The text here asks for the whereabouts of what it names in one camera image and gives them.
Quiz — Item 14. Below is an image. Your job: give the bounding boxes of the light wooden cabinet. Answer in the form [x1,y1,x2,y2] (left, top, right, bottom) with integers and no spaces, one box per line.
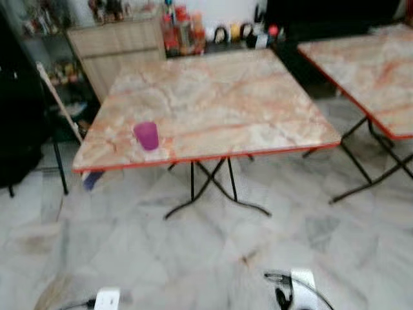
[66,15,168,104]

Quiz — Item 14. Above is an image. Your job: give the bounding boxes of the small red-lid jar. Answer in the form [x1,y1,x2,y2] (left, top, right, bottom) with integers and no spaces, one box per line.
[161,14,179,56]

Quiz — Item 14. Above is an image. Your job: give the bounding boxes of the black television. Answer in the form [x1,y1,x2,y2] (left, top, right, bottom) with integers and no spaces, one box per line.
[265,0,405,34]

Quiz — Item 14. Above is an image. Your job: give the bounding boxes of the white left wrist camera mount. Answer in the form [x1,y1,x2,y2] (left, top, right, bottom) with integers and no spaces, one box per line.
[94,287,121,310]

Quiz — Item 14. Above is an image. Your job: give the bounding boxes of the pale wooden stick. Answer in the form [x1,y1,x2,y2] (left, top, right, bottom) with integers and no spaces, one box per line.
[36,62,85,145]

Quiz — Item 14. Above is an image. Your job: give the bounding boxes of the small blue object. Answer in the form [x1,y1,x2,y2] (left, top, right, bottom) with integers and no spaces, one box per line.
[83,171,104,191]

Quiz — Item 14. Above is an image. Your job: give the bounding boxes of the brown figurine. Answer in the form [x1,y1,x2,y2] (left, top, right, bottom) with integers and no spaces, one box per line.
[89,0,126,24]

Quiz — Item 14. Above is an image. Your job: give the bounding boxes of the tall red-lid jar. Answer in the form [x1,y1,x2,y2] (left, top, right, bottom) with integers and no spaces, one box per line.
[174,5,193,55]

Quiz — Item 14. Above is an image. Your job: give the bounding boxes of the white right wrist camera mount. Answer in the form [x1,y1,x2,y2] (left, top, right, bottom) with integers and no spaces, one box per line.
[290,269,319,310]

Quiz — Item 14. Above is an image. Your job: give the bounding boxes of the orange-lid jar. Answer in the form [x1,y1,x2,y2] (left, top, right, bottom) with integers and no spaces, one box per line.
[191,12,207,55]

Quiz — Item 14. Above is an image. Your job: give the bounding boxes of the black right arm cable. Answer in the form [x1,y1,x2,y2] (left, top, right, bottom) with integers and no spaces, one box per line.
[263,271,336,310]

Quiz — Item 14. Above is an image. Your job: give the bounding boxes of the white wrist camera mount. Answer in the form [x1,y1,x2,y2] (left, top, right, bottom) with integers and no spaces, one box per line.
[94,287,121,310]
[290,269,319,310]

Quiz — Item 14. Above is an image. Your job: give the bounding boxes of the glass display shelf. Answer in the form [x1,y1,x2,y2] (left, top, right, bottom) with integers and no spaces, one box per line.
[18,0,88,127]

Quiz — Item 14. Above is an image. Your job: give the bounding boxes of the black metal table legs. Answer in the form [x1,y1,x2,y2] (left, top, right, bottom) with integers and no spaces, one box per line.
[164,154,272,221]
[302,116,413,205]

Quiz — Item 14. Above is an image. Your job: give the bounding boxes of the purple plastic cup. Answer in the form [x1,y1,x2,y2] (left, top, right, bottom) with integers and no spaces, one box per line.
[133,121,160,152]

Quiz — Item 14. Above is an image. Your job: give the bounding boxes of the small white box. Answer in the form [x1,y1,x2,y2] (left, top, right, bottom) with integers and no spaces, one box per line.
[254,32,269,50]

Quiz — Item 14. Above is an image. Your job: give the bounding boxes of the large black object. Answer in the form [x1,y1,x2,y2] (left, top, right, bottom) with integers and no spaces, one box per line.
[0,10,54,198]

